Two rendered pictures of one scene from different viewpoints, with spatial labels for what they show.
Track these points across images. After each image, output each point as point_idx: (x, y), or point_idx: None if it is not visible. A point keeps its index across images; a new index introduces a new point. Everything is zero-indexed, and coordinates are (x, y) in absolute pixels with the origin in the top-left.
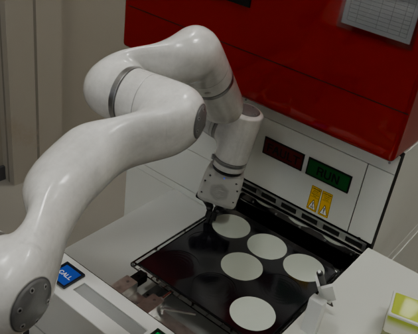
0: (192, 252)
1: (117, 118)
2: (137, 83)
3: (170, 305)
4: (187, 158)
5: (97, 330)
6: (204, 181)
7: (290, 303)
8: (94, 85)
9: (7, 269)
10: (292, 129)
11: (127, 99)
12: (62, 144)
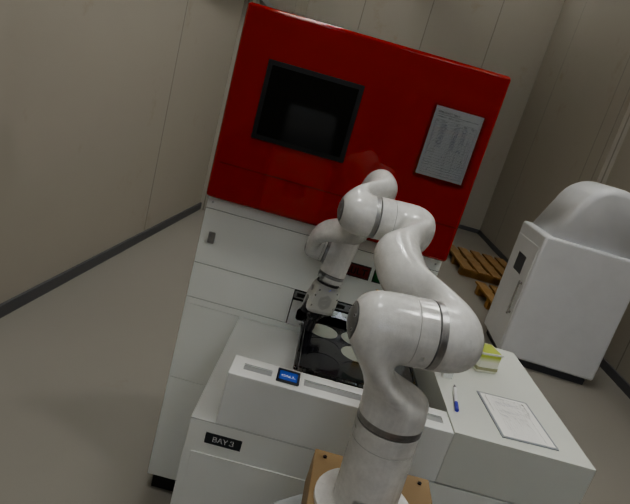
0: (320, 351)
1: (412, 226)
2: (394, 205)
3: None
4: (258, 287)
5: (346, 407)
6: (315, 295)
7: (403, 370)
8: (362, 208)
9: (474, 316)
10: (361, 250)
11: (391, 216)
12: (403, 244)
